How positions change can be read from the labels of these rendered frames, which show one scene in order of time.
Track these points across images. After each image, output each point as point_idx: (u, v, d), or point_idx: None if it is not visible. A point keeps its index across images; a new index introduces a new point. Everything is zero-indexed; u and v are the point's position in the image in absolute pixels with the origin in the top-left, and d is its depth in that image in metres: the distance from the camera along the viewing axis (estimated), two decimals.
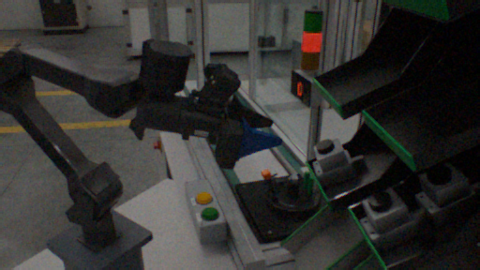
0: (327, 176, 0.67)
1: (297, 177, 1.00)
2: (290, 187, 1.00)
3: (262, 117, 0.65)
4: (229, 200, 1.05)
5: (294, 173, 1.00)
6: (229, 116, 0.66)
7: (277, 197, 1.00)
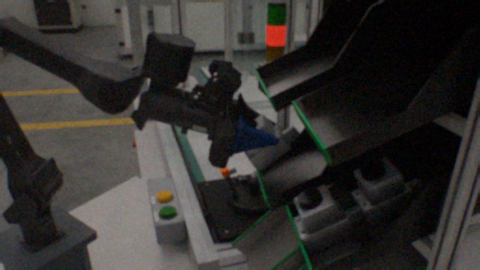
0: (260, 157, 0.62)
1: None
2: (250, 185, 0.97)
3: None
4: (189, 198, 1.02)
5: (255, 171, 0.96)
6: (232, 115, 0.65)
7: (237, 195, 0.96)
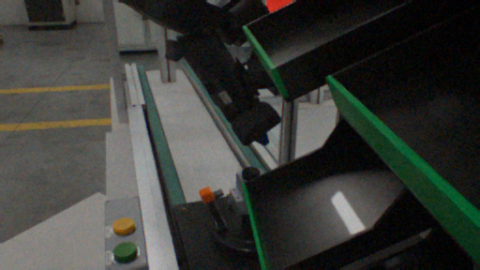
0: (246, 204, 0.65)
1: None
2: None
3: None
4: (159, 229, 0.73)
5: None
6: None
7: (224, 228, 0.67)
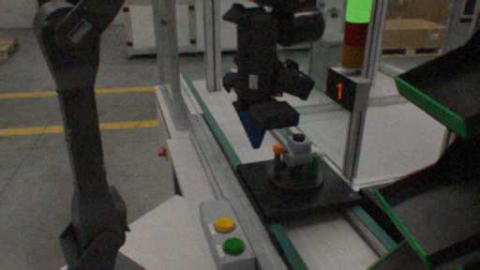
0: (295, 158, 0.95)
1: None
2: (292, 165, 0.98)
3: (260, 135, 0.63)
4: (255, 226, 0.86)
5: None
6: (250, 103, 0.61)
7: (279, 175, 0.97)
